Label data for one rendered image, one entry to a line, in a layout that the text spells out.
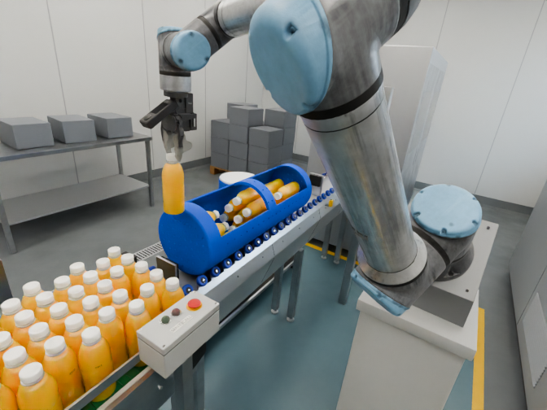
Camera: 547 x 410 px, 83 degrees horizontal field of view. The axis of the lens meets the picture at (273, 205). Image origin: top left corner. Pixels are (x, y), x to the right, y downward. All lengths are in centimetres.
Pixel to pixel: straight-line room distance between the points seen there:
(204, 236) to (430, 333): 77
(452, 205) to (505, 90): 514
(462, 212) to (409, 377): 56
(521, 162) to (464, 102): 124
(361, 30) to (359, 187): 22
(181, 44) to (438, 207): 72
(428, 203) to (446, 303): 34
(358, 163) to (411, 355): 77
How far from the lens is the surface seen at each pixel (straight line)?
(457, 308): 105
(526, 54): 595
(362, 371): 121
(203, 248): 117
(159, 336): 87
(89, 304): 100
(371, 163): 45
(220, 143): 532
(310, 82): 33
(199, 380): 163
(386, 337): 109
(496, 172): 605
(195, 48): 87
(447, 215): 81
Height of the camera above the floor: 172
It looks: 23 degrees down
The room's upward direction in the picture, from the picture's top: 5 degrees clockwise
